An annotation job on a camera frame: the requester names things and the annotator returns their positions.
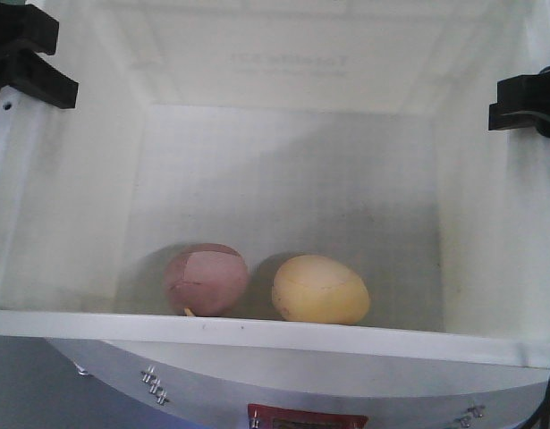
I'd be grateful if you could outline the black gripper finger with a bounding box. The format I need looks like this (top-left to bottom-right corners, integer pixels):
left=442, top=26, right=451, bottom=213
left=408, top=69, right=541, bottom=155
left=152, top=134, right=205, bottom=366
left=0, top=51, right=79, bottom=109
left=0, top=3, right=59, bottom=69
left=488, top=66, right=550, bottom=138

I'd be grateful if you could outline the white plastic tote box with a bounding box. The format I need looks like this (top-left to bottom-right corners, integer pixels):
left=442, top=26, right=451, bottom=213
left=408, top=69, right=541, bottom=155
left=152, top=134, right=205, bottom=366
left=0, top=1, right=550, bottom=368

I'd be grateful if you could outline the pink plush ball toy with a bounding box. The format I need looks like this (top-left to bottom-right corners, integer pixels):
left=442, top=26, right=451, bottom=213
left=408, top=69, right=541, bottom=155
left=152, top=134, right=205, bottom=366
left=163, top=243, right=250, bottom=316

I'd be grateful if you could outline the yellow plush ball toy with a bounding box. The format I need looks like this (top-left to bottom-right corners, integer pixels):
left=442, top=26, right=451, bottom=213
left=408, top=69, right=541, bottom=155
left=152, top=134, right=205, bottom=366
left=271, top=255, right=371, bottom=325

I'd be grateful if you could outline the black cable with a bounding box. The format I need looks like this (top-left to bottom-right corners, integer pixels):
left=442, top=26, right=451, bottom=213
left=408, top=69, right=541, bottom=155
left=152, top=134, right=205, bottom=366
left=520, top=339, right=550, bottom=429

